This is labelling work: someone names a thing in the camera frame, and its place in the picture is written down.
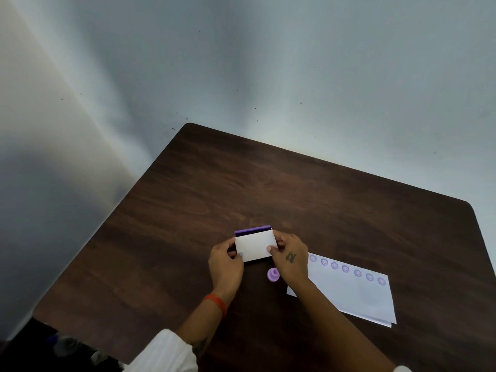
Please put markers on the person's left hand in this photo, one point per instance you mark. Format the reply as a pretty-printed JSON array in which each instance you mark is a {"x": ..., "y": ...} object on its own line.
[{"x": 226, "y": 271}]

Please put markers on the person's right hand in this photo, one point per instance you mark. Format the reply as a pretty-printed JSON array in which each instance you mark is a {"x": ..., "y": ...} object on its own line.
[{"x": 292, "y": 263}]

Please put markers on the white ink pad lid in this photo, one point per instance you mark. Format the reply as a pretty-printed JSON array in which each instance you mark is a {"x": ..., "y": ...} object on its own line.
[{"x": 255, "y": 245}]

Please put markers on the purple ink pad base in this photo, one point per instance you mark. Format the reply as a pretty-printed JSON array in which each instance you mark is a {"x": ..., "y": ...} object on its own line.
[{"x": 252, "y": 230}]

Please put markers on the white paper with purple prints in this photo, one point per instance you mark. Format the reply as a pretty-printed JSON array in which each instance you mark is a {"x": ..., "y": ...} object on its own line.
[{"x": 356, "y": 294}]

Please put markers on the white paper sheet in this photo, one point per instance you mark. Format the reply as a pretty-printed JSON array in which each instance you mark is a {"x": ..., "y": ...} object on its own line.
[{"x": 381, "y": 323}]

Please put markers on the person's left forearm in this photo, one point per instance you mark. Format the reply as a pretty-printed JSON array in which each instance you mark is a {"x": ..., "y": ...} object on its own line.
[{"x": 201, "y": 327}]

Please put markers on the person's right forearm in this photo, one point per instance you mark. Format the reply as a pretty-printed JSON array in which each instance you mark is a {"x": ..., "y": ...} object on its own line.
[{"x": 345, "y": 337}]

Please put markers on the person's white shirt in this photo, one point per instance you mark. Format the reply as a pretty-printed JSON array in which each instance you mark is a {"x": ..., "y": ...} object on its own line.
[{"x": 164, "y": 352}]

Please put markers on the red wrist band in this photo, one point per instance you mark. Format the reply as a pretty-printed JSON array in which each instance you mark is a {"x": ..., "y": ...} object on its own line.
[{"x": 216, "y": 302}]

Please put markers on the dark patterned cloth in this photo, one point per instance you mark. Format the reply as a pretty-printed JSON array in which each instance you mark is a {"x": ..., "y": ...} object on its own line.
[{"x": 46, "y": 348}]

